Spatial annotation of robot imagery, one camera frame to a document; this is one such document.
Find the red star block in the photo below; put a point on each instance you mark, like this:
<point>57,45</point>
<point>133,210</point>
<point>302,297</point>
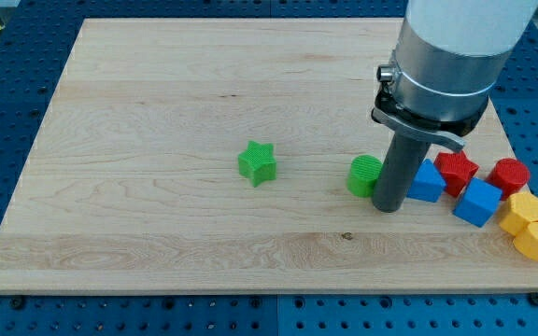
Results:
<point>456,169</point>

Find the red cylinder block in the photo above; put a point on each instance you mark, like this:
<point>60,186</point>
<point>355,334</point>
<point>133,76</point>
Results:
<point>509,175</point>

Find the green cylinder block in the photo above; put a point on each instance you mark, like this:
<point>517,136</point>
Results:
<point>363,174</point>

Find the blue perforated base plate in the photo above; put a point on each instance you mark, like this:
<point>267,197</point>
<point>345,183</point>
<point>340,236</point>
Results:
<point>34,46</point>

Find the blue pentagon block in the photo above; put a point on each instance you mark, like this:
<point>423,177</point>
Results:
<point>428,183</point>

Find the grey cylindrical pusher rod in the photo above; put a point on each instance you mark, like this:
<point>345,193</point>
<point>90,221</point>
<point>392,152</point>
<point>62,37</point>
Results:
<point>403,159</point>

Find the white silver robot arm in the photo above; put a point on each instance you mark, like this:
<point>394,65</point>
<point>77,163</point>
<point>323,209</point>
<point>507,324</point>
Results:
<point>436,85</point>

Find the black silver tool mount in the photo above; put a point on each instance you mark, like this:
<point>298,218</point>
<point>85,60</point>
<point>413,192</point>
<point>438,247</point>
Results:
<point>422,114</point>

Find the light wooden board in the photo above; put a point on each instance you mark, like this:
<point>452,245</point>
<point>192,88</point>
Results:
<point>132,185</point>

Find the yellow hexagon block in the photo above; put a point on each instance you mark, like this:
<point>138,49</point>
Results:
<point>518,211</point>

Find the blue cube block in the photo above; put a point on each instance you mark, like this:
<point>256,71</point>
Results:
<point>478,202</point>

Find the green star block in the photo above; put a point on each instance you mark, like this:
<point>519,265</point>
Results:
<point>257,163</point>

